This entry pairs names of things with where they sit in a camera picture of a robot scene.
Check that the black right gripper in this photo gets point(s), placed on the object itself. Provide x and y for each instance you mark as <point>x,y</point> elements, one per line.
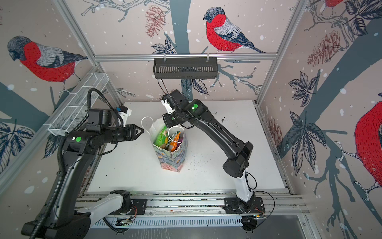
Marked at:
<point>167,120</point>

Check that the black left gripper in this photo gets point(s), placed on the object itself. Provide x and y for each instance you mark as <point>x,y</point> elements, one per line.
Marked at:
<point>132,132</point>

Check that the orange Fox's candy bag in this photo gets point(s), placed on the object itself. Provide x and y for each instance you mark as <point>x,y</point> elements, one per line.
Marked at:
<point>175,141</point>

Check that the floral paper gift bag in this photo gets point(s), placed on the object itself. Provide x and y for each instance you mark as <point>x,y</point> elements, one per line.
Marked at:
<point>172,161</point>

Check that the green yellow Fox's candy bag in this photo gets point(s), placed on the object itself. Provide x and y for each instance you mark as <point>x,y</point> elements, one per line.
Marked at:
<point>168,142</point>

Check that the green chips bag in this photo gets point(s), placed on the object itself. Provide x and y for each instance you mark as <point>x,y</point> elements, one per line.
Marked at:
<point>162,140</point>

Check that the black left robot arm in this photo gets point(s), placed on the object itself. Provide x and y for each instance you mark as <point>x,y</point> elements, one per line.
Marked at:
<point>58,218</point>

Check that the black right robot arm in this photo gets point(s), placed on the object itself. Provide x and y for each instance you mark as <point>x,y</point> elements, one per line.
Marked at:
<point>180,110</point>

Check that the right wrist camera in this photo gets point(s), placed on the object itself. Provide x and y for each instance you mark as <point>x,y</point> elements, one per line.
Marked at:
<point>166,104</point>

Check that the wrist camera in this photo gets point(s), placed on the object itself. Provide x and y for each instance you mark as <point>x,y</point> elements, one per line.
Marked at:
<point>124,112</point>
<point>166,104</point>

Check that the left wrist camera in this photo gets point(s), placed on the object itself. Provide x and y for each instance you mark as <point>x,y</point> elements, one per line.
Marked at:
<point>124,112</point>

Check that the black wire basket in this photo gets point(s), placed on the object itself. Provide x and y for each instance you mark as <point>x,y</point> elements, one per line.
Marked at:
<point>185,68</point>

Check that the white mesh wire basket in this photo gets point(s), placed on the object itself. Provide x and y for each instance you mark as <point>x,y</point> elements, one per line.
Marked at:
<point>76,109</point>

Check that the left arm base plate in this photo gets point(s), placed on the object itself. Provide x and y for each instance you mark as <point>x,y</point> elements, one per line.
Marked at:
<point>136,207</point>

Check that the horizontal aluminium frame bar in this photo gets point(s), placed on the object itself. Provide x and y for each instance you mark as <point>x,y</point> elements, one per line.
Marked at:
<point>219,56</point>

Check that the aluminium rail base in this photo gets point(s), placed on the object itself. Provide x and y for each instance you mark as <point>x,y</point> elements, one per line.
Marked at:
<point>221,209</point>

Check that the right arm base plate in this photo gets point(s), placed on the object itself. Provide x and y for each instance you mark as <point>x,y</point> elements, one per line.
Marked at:
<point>236,206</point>

